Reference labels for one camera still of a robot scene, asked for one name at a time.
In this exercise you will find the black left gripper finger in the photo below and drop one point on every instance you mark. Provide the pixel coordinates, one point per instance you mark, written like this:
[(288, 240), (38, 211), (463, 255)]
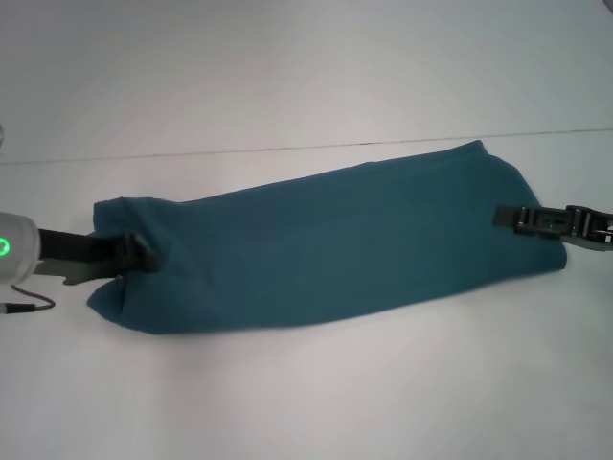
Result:
[(143, 254)]

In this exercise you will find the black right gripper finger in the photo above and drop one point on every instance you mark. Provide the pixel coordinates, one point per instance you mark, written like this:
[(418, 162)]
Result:
[(531, 221)]

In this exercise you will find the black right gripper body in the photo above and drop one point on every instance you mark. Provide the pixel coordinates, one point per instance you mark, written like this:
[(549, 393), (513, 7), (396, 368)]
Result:
[(591, 230)]

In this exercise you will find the teal FREE print t-shirt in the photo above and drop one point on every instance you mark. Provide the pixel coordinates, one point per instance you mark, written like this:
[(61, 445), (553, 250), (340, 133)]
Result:
[(335, 249)]

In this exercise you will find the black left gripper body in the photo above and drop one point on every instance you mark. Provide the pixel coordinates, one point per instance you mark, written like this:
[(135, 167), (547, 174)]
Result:
[(81, 256)]

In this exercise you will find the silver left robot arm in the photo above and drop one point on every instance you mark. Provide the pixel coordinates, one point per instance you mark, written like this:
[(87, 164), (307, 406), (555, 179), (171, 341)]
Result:
[(16, 246)]

